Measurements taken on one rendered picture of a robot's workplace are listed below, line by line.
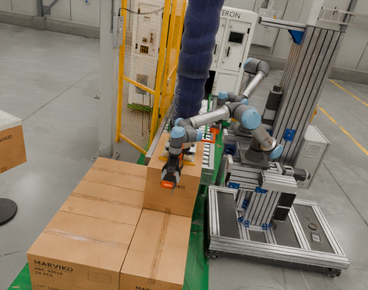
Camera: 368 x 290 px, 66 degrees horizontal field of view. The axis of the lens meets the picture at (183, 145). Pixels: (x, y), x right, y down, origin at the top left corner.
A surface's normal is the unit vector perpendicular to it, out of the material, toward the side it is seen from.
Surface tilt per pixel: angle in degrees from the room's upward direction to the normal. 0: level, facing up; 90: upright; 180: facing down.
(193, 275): 0
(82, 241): 0
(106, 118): 90
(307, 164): 90
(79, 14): 90
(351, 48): 90
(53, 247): 0
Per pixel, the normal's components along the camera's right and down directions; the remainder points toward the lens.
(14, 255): 0.15, -0.87
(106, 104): -0.11, 0.46
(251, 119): 0.37, 0.42
